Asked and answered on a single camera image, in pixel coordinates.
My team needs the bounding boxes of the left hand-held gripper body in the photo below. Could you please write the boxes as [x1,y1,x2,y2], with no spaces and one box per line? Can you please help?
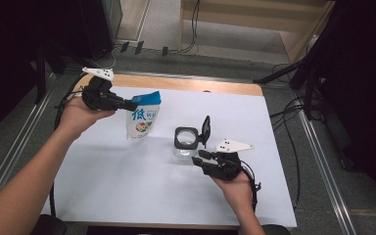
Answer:
[81,67,128,112]

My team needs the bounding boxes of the white floor cable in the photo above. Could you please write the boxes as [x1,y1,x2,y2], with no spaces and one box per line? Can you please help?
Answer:
[89,45,121,71]

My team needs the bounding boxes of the wooden table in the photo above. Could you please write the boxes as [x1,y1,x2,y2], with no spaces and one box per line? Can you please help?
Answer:
[40,71,298,231]

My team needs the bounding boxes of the right hand-held gripper cable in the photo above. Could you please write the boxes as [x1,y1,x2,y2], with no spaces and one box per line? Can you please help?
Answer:
[240,160,262,213]

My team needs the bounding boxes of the metal floor rail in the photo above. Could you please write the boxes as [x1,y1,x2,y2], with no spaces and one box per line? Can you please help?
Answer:
[0,72,57,213]
[293,94,356,235]

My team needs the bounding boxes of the clear jar with black lid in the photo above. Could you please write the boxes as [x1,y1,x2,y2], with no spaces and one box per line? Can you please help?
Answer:
[173,115,212,161]

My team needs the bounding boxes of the black floor cables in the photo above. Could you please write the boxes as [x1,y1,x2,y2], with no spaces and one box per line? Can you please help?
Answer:
[268,63,307,210]

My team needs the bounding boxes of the left hand-held gripper cable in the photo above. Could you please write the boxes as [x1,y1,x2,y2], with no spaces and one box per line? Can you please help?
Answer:
[48,72,94,218]

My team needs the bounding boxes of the black stand with dark curtain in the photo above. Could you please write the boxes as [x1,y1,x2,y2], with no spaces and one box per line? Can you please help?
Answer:
[0,0,112,145]

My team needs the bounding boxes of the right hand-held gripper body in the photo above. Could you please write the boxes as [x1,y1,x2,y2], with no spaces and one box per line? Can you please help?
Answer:
[202,138,255,181]

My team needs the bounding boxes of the person's left hand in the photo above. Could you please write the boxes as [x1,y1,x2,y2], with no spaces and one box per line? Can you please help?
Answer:
[57,97,117,141]

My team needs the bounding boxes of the person's right hand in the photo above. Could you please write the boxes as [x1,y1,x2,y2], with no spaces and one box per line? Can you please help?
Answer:
[212,171,255,213]

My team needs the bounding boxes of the black tripod stand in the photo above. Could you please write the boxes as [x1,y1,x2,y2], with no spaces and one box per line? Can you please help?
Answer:
[253,32,341,121]

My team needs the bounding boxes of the white and blue pouch bag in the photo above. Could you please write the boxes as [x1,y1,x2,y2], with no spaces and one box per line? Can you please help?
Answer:
[125,90,162,140]

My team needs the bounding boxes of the black hanging cable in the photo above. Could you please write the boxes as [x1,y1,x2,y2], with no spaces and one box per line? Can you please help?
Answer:
[179,0,201,54]

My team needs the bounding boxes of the white paper sheet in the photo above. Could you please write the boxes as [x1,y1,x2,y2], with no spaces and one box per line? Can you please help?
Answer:
[40,85,298,228]

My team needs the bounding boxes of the light wooden shelf unit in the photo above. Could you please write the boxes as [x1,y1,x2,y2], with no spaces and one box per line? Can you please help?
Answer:
[177,0,336,63]

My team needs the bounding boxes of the hand-held gripper cable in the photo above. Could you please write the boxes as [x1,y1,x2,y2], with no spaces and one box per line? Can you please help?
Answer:
[240,160,262,213]
[48,72,94,218]

